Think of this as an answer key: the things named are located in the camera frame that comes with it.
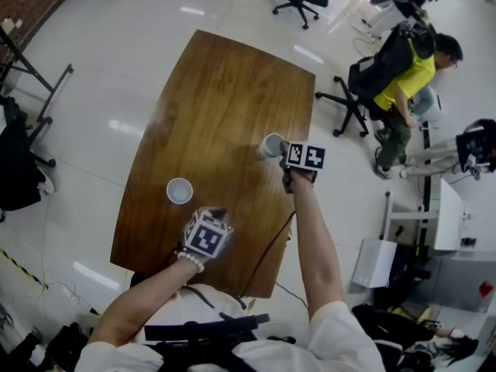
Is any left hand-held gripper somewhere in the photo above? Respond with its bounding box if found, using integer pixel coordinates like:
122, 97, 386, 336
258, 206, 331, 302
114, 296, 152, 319
183, 206, 234, 262

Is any black equipment case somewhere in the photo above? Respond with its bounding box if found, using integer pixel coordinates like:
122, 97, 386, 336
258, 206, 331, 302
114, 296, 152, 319
387, 242, 433, 309

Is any chair with black clothes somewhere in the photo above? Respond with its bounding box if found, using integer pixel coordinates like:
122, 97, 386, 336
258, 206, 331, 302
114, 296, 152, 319
350, 303, 443, 350

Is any person's left forearm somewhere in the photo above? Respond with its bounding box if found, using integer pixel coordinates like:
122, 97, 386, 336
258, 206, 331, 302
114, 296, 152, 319
87, 260, 202, 346

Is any white desk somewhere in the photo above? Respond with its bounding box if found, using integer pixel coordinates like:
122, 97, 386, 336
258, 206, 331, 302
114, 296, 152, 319
381, 176, 477, 251

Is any white rectangular box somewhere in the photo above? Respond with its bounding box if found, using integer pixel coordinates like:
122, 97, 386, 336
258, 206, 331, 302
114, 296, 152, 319
351, 236, 399, 289

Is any black chest harness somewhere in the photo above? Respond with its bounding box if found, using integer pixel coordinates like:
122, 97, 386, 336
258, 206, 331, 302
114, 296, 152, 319
143, 312, 295, 372

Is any white power strip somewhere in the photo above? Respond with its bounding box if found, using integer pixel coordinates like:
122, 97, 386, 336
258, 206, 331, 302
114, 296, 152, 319
60, 284, 81, 305

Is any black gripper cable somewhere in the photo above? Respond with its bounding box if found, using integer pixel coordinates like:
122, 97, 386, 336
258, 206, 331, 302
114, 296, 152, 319
238, 209, 298, 300

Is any white bead bracelet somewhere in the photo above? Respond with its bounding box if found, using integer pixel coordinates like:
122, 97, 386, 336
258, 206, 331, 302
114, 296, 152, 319
174, 248, 205, 274

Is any black bag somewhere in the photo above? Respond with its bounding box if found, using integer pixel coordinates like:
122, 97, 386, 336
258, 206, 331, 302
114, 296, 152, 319
38, 322, 92, 372

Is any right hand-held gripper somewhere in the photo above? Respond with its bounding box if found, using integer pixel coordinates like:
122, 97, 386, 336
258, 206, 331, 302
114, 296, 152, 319
277, 139, 327, 195

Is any person's white shirt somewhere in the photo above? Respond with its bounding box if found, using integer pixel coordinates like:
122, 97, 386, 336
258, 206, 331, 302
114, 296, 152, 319
73, 283, 388, 372

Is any black metal folding stand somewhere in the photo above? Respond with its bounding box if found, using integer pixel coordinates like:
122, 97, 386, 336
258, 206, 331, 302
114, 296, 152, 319
0, 25, 74, 131

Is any person's right forearm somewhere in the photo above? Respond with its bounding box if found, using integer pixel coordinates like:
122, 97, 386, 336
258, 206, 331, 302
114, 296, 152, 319
291, 170, 348, 317

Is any grey metal cabinet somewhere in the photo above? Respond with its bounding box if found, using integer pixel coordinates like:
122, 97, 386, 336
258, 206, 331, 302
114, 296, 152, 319
425, 246, 496, 313

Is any yellow black floor tape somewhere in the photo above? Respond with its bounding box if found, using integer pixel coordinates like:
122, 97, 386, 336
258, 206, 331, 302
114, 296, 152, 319
0, 248, 50, 291

